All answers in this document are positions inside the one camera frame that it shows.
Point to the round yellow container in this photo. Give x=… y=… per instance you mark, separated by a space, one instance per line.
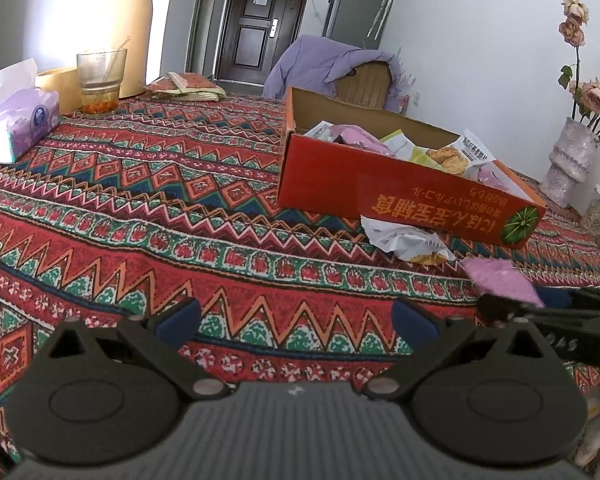
x=57 y=87

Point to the drinking glass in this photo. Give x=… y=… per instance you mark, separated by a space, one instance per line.
x=101 y=82

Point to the purple tissue pack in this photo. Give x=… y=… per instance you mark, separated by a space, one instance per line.
x=20 y=125

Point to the stack of red snack bags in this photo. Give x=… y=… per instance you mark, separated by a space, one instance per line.
x=185 y=87

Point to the white oat crisp packet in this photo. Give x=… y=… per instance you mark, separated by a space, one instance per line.
x=460 y=155
x=405 y=242

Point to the grey refrigerator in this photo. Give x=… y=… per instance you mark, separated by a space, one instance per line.
x=350 y=10

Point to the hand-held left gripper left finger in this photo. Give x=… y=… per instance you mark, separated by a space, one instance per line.
x=180 y=317

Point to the grey white snack packet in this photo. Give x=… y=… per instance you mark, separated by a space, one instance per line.
x=322 y=131

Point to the yellow thermos jug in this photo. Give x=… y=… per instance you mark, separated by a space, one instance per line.
x=135 y=35

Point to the white folded umbrella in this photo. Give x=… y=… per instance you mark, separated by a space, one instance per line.
x=382 y=7

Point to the pink snack packet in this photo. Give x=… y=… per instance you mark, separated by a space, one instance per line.
x=500 y=275
x=492 y=180
x=360 y=137

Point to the pale ribbed vase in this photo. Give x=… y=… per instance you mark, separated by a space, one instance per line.
x=570 y=160

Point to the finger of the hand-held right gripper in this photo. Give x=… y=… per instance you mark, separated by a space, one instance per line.
x=500 y=305
x=555 y=298

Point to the purple jacket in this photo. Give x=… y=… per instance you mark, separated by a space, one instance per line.
x=305 y=65

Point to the dark brown door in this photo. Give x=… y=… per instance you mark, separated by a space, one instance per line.
x=250 y=35

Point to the red cardboard box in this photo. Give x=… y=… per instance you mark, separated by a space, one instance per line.
x=330 y=180

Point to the dried pink flowers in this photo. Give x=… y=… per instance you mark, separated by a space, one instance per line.
x=595 y=97

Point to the brown wooden chair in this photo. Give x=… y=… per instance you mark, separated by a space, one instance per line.
x=365 y=85

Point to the green and white snack packet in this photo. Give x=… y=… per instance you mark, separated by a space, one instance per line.
x=405 y=147

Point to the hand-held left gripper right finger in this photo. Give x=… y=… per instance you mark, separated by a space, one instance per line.
x=412 y=320

